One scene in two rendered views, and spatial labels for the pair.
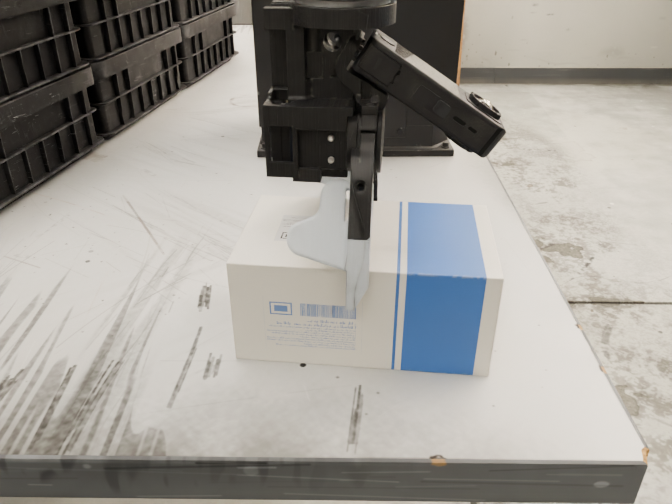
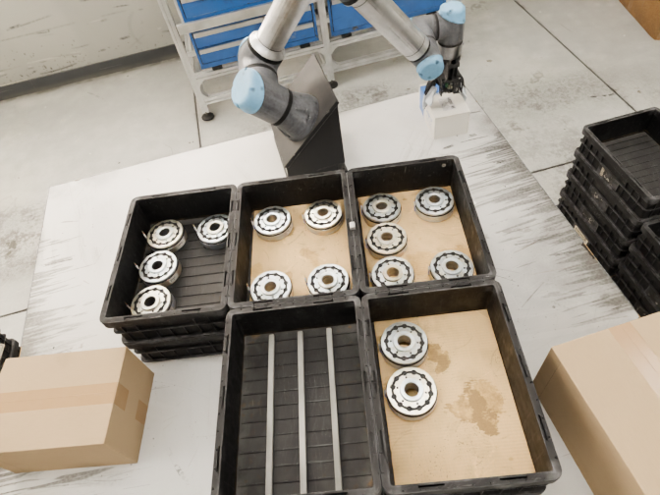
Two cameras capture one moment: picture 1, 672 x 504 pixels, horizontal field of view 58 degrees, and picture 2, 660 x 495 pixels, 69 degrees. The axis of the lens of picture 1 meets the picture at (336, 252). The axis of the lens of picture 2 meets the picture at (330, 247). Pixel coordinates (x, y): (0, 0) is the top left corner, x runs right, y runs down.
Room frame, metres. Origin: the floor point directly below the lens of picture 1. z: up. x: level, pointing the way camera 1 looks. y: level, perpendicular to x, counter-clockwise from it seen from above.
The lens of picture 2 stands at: (1.05, 1.28, 1.83)
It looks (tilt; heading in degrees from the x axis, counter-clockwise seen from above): 52 degrees down; 264
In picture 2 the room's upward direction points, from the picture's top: 11 degrees counter-clockwise
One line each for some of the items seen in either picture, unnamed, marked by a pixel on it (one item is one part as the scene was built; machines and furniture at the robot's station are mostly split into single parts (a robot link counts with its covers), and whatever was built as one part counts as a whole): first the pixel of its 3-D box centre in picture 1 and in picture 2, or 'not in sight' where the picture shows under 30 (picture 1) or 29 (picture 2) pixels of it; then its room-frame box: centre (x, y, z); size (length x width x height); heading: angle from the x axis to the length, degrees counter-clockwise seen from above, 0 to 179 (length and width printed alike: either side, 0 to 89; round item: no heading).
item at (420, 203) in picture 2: not in sight; (434, 200); (0.67, 0.47, 0.86); 0.10 x 0.10 x 0.01
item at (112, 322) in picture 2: not in sight; (175, 249); (1.35, 0.44, 0.92); 0.40 x 0.30 x 0.02; 79
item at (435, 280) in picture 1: (366, 278); (443, 108); (0.43, -0.03, 0.75); 0.20 x 0.12 x 0.09; 84
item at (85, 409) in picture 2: not in sight; (71, 410); (1.67, 0.72, 0.78); 0.30 x 0.22 x 0.16; 168
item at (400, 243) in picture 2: not in sight; (386, 238); (0.83, 0.55, 0.86); 0.10 x 0.10 x 0.01
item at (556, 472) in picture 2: not in sight; (447, 375); (0.84, 0.95, 0.92); 0.40 x 0.30 x 0.02; 79
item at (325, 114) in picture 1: (331, 90); (448, 73); (0.44, 0.00, 0.90); 0.09 x 0.08 x 0.12; 84
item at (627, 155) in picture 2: not in sight; (630, 194); (-0.21, 0.29, 0.37); 0.40 x 0.30 x 0.45; 89
